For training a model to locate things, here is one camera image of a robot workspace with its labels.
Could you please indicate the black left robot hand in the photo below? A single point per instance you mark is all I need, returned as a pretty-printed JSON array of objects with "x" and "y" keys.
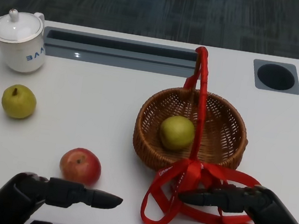
[{"x": 24, "y": 192}]

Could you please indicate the red apple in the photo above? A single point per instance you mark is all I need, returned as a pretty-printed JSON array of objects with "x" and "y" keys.
[{"x": 80, "y": 166}]

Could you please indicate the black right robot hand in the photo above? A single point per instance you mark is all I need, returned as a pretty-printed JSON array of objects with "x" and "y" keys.
[{"x": 276, "y": 219}]

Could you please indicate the gray table cup holder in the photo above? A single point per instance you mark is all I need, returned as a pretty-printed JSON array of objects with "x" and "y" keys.
[{"x": 277, "y": 77}]

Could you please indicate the white ceramic mug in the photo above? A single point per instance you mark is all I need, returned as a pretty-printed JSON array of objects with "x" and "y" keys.
[{"x": 23, "y": 55}]

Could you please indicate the gray table slot tray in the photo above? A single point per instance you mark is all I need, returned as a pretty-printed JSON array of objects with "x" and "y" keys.
[{"x": 118, "y": 54}]

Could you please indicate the white mug lid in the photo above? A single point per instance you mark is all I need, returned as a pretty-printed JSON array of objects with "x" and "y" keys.
[{"x": 16, "y": 26}]

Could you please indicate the green pear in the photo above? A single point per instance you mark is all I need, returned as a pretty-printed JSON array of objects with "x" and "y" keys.
[
  {"x": 18, "y": 102},
  {"x": 175, "y": 132}
]

